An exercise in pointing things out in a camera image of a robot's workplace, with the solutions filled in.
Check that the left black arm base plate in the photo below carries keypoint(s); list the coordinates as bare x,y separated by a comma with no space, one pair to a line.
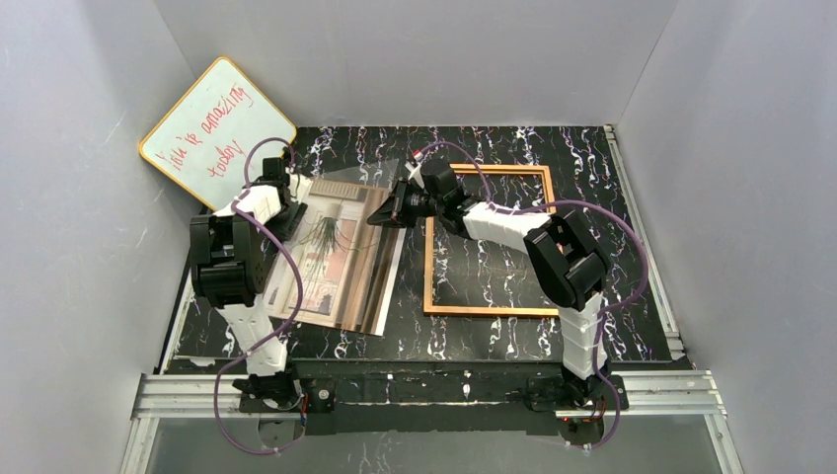
286,393

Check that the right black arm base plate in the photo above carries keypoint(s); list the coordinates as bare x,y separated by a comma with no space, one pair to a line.
558,393

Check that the printed photo of plant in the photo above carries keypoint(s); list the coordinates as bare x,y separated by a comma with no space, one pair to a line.
347,265

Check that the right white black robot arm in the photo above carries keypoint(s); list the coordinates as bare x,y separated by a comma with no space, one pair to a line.
567,261

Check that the transparent acrylic sheet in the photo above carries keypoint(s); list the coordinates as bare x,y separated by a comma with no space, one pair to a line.
366,173

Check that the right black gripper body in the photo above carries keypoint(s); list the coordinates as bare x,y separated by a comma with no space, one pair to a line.
399,204

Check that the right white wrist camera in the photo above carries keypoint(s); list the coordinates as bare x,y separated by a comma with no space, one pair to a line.
413,166

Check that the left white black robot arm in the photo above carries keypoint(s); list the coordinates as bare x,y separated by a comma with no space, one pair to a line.
230,269

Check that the whiteboard with red writing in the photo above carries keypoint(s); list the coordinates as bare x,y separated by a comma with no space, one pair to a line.
202,142

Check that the orange wooden picture frame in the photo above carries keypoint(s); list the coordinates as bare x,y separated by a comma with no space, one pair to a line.
476,279

